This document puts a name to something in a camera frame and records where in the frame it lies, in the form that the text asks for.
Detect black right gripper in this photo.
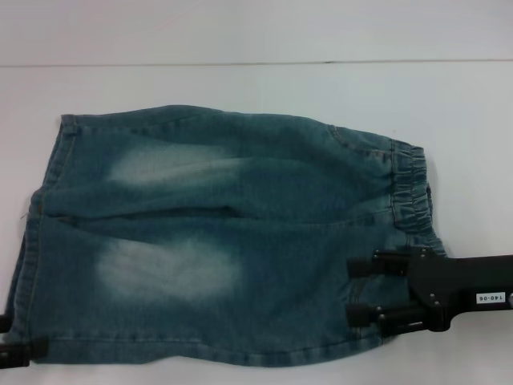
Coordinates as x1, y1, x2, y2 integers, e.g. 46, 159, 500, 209
345, 247, 513, 333

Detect blue washed denim shorts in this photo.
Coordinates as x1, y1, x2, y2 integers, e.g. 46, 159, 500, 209
7, 104, 436, 368

